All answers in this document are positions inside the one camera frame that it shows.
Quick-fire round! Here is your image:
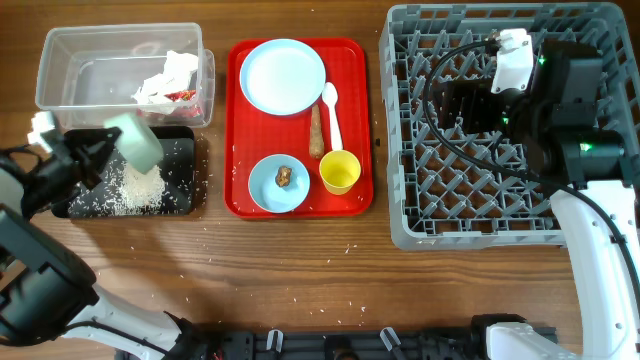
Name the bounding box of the light green rice bowl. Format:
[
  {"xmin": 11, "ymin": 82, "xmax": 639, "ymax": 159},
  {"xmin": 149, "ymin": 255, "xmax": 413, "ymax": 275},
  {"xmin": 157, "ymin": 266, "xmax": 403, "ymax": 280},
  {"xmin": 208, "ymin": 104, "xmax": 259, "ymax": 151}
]
[{"xmin": 103, "ymin": 113, "xmax": 164, "ymax": 174}]

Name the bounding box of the pile of white rice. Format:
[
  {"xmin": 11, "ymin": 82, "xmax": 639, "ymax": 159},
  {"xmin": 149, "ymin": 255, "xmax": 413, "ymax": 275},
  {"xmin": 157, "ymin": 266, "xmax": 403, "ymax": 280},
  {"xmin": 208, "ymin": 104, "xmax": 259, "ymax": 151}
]
[{"xmin": 114, "ymin": 163, "xmax": 166, "ymax": 216}]

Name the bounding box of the white tissue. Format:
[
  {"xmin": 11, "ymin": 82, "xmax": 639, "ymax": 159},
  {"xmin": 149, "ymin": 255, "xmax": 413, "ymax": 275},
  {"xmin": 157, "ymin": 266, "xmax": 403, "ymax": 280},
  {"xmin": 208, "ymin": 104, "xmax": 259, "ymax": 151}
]
[{"xmin": 132, "ymin": 50, "xmax": 199, "ymax": 105}]

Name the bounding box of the red snack wrapper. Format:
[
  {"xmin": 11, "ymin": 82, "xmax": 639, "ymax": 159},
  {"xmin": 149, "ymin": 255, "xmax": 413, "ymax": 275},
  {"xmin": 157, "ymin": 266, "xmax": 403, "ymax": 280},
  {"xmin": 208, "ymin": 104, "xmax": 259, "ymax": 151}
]
[{"xmin": 148, "ymin": 90, "xmax": 203, "ymax": 118}]

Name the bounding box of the white plastic spoon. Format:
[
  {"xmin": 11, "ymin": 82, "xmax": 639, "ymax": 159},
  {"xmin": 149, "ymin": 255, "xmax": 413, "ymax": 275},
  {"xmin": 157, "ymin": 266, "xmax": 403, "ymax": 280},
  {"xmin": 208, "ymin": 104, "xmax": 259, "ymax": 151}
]
[{"xmin": 321, "ymin": 82, "xmax": 343, "ymax": 151}]

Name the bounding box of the yellow plastic cup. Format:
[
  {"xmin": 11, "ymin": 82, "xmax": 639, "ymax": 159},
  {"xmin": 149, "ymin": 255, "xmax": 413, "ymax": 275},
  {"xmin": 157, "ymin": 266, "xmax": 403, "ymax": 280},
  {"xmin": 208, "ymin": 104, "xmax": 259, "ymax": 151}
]
[{"xmin": 319, "ymin": 150, "xmax": 362, "ymax": 195}]

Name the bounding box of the brown food scrap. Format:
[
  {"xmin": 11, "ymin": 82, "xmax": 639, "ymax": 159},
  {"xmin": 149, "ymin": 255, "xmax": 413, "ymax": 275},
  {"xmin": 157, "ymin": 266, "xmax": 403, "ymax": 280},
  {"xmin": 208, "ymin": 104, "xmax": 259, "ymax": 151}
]
[{"xmin": 275, "ymin": 166, "xmax": 293, "ymax": 188}]

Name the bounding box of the small light blue plate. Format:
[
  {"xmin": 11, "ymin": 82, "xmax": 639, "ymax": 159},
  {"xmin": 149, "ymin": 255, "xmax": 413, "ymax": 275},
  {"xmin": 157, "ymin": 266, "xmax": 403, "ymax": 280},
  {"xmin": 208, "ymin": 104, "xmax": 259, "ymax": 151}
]
[{"xmin": 248, "ymin": 154, "xmax": 311, "ymax": 214}]

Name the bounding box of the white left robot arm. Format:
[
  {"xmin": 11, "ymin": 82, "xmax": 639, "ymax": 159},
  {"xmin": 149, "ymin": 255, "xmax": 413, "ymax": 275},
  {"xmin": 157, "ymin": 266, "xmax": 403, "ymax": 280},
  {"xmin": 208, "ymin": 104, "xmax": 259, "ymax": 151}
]
[{"xmin": 1, "ymin": 127, "xmax": 191, "ymax": 359}]

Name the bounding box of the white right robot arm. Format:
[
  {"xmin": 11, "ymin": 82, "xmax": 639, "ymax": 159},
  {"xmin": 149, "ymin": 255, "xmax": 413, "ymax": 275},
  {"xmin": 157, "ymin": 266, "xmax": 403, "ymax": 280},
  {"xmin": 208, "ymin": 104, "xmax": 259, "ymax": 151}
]
[{"xmin": 424, "ymin": 29, "xmax": 639, "ymax": 359}]

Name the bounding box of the grey dishwasher rack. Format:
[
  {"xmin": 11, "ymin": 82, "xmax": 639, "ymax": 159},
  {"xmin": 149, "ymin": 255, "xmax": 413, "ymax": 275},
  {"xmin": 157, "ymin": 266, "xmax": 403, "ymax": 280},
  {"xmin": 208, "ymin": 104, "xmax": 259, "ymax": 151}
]
[{"xmin": 379, "ymin": 2, "xmax": 639, "ymax": 251}]

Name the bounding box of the black food waste tray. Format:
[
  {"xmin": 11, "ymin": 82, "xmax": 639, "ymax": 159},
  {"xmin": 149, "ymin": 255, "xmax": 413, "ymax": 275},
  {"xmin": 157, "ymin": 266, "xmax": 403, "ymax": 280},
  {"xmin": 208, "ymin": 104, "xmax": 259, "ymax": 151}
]
[{"xmin": 51, "ymin": 126, "xmax": 195, "ymax": 218}]

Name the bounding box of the clear plastic waste bin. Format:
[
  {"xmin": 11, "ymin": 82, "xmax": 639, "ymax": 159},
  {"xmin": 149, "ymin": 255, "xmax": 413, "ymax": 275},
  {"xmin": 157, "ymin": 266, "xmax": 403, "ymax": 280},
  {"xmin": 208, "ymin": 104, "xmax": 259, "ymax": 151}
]
[{"xmin": 35, "ymin": 23, "xmax": 215, "ymax": 129}]

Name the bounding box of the red plastic tray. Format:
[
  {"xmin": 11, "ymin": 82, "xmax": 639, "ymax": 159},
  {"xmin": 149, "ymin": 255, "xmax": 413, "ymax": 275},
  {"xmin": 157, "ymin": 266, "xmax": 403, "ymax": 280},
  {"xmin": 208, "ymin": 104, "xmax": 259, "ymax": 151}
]
[{"xmin": 223, "ymin": 38, "xmax": 374, "ymax": 219}]

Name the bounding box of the large light blue plate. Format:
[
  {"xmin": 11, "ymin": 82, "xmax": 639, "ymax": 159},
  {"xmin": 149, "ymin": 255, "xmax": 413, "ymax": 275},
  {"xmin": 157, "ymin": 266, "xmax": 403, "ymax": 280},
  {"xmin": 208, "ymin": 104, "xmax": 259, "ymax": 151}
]
[{"xmin": 239, "ymin": 39, "xmax": 327, "ymax": 116}]

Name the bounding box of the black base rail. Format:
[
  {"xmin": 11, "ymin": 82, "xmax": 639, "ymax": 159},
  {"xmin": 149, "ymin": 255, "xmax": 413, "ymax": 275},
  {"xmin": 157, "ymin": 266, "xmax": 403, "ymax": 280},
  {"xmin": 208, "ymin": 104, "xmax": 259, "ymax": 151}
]
[{"xmin": 114, "ymin": 327, "xmax": 559, "ymax": 360}]

